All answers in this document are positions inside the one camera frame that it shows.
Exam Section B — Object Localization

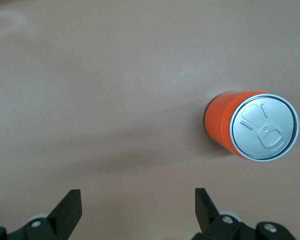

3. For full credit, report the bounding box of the brown table mat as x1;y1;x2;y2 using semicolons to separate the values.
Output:
0;0;300;240

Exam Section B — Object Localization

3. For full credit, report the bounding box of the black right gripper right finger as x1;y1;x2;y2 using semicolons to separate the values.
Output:
191;187;297;240

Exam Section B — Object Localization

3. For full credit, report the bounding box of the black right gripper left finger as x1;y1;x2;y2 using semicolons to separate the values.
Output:
0;189;83;240

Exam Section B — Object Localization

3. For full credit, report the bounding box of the orange can with silver lid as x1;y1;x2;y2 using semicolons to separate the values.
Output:
202;90;300;163

